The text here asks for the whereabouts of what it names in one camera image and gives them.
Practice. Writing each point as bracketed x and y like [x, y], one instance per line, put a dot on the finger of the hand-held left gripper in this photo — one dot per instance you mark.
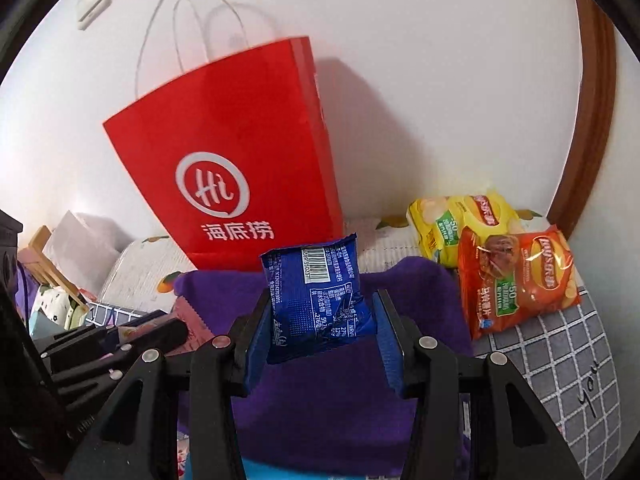
[150, 337]
[90, 332]

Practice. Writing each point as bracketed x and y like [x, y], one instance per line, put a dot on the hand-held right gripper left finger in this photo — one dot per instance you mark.
[255, 355]

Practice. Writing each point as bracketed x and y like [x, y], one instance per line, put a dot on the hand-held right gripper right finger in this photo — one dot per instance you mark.
[387, 355]

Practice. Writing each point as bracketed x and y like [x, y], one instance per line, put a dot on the pink snack packet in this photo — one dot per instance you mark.
[195, 327]

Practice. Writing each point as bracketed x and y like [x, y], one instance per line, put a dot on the blue snack packet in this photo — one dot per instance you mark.
[320, 300]

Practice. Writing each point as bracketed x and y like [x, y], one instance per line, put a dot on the red paper bag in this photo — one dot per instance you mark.
[225, 125]

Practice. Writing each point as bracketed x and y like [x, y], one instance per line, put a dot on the white patterned pouch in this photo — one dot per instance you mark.
[55, 307]

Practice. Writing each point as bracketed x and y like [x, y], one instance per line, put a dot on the white fruit print pillow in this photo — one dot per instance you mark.
[140, 270]

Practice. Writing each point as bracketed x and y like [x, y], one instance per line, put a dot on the white box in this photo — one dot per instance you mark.
[80, 250]

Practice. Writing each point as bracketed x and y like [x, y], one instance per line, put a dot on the purple cloth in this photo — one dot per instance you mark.
[320, 410]

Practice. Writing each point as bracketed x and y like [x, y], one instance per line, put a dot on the yellow chips bag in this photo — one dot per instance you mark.
[450, 225]

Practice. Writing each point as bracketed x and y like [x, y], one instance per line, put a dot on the orange chips bag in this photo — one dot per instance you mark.
[520, 285]

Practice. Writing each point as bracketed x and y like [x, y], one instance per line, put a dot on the grey grid bedsheet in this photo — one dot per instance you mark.
[550, 360]

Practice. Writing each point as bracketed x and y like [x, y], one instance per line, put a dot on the brown wooden door frame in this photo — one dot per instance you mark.
[590, 110]

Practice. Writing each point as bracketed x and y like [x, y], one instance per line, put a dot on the white wall switch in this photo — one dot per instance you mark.
[92, 2]

